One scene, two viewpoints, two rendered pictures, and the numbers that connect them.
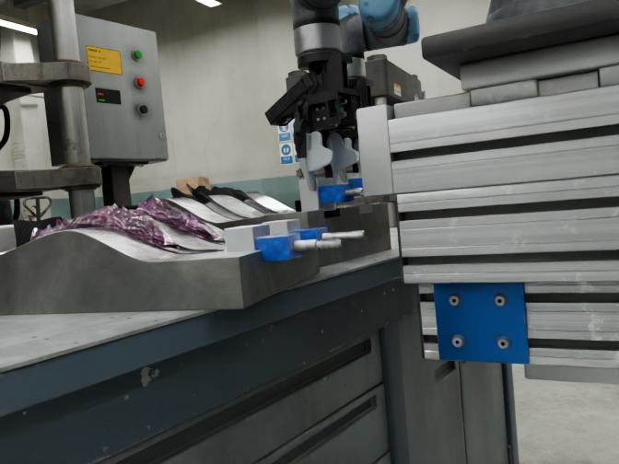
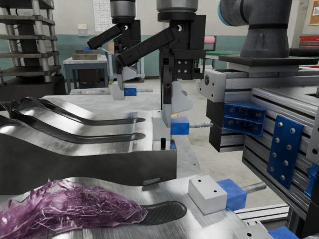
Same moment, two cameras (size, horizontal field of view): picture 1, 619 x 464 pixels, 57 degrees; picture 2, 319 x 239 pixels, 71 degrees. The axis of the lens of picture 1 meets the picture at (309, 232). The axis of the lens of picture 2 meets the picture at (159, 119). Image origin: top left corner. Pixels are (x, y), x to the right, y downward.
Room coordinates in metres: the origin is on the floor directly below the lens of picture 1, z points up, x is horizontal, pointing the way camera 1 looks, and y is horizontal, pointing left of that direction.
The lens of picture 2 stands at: (0.61, 0.27, 1.08)
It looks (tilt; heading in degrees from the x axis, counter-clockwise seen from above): 19 degrees down; 321
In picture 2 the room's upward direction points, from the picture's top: straight up
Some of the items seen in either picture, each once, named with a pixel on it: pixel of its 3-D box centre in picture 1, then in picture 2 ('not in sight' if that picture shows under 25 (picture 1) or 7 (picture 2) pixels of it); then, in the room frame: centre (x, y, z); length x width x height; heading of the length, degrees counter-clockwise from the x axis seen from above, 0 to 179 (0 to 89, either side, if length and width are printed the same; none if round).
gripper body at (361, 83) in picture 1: (354, 110); (126, 40); (1.24, -0.12, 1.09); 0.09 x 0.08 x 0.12; 54
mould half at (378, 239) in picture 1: (245, 226); (67, 136); (1.13, 0.13, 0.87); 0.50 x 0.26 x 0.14; 54
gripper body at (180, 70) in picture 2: (326, 94); (179, 48); (0.93, -0.05, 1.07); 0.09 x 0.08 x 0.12; 54
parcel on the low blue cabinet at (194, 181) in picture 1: (192, 187); not in sight; (8.35, 1.62, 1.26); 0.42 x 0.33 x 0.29; 65
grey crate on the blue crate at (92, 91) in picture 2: not in sight; (90, 95); (4.01, -1.10, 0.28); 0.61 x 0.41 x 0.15; 65
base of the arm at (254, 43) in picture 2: not in sight; (265, 41); (0.99, -0.50, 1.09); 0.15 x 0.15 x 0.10
